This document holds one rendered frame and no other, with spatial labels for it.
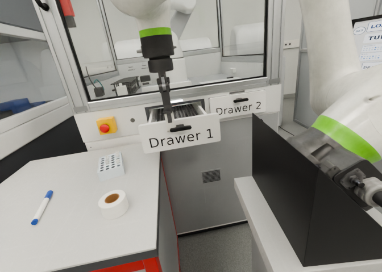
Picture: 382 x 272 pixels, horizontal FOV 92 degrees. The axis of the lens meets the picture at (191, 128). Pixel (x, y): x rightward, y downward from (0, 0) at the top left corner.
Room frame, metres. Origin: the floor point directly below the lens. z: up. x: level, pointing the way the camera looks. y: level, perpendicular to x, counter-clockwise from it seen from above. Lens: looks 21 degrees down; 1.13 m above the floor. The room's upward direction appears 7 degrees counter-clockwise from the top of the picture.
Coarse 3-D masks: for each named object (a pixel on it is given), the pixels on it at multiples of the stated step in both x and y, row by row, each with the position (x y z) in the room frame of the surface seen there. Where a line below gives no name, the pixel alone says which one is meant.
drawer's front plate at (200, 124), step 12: (180, 120) 0.62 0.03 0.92; (192, 120) 0.62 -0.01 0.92; (204, 120) 0.63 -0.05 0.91; (216, 120) 0.63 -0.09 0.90; (144, 132) 0.61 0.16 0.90; (156, 132) 0.61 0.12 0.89; (168, 132) 0.62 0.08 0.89; (180, 132) 0.62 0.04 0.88; (192, 132) 0.62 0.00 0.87; (204, 132) 0.63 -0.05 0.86; (216, 132) 0.63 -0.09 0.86; (144, 144) 0.61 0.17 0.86; (156, 144) 0.61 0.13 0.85; (180, 144) 0.62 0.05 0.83; (192, 144) 0.62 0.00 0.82
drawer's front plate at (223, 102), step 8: (224, 96) 0.90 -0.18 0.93; (232, 96) 0.90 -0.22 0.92; (240, 96) 0.90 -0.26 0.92; (248, 96) 0.90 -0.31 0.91; (256, 96) 0.91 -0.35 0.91; (264, 96) 0.91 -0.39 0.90; (216, 104) 0.89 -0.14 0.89; (224, 104) 0.89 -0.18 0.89; (232, 104) 0.90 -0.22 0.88; (240, 104) 0.90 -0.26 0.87; (248, 104) 0.90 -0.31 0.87; (256, 104) 0.91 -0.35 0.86; (264, 104) 0.91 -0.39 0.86; (224, 112) 0.89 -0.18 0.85; (240, 112) 0.90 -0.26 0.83; (248, 112) 0.90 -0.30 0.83; (256, 112) 0.91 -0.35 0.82
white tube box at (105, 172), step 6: (114, 156) 0.66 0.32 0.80; (120, 156) 0.66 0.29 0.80; (102, 162) 0.63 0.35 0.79; (114, 162) 0.61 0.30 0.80; (120, 162) 0.61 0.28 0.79; (102, 168) 0.59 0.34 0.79; (108, 168) 0.58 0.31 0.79; (114, 168) 0.57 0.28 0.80; (120, 168) 0.58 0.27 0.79; (102, 174) 0.56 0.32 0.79; (108, 174) 0.56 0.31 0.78; (114, 174) 0.57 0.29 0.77; (120, 174) 0.57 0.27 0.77; (102, 180) 0.55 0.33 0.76
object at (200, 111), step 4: (180, 104) 0.98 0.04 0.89; (184, 104) 0.98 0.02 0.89; (196, 104) 0.97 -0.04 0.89; (156, 108) 0.96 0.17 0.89; (196, 108) 0.98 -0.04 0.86; (200, 108) 0.85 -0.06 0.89; (152, 112) 0.89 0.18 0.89; (156, 112) 0.96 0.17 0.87; (200, 112) 0.86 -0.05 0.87; (204, 112) 0.78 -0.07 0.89; (152, 116) 0.85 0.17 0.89; (156, 116) 0.96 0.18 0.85; (148, 120) 0.77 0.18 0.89; (152, 120) 0.81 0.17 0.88; (156, 120) 0.94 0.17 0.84
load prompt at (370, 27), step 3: (375, 21) 0.86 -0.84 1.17; (378, 21) 0.86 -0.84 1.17; (381, 21) 0.85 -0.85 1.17; (369, 24) 0.87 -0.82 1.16; (372, 24) 0.86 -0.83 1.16; (375, 24) 0.85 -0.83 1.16; (378, 24) 0.85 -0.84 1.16; (381, 24) 0.84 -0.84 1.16; (369, 27) 0.86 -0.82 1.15; (372, 27) 0.85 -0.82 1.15; (375, 27) 0.85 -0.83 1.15; (378, 27) 0.84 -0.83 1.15; (381, 27) 0.83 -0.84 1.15; (369, 30) 0.85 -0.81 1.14; (372, 30) 0.84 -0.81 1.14; (375, 30) 0.84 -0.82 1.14; (378, 30) 0.83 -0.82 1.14; (381, 30) 0.82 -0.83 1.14
